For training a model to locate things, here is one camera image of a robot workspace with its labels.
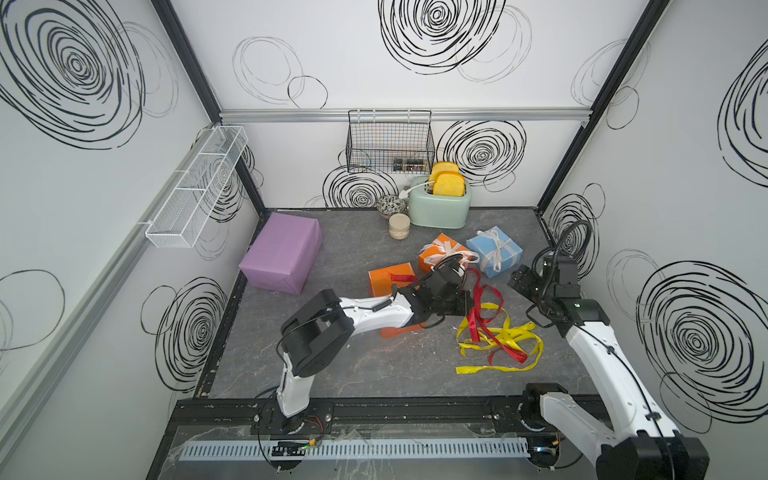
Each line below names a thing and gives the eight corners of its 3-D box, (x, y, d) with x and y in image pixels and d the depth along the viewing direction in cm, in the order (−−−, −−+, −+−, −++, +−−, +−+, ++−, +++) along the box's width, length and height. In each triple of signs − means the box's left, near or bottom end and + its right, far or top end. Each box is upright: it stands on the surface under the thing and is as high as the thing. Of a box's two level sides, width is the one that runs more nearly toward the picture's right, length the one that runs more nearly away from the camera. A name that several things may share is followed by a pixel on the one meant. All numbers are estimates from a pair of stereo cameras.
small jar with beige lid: (388, 239, 113) (388, 228, 108) (388, 224, 118) (388, 213, 113) (410, 239, 113) (411, 228, 108) (409, 224, 118) (410, 213, 113)
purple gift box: (251, 288, 100) (235, 266, 90) (281, 235, 115) (271, 212, 105) (301, 298, 97) (290, 277, 87) (325, 243, 112) (319, 219, 102)
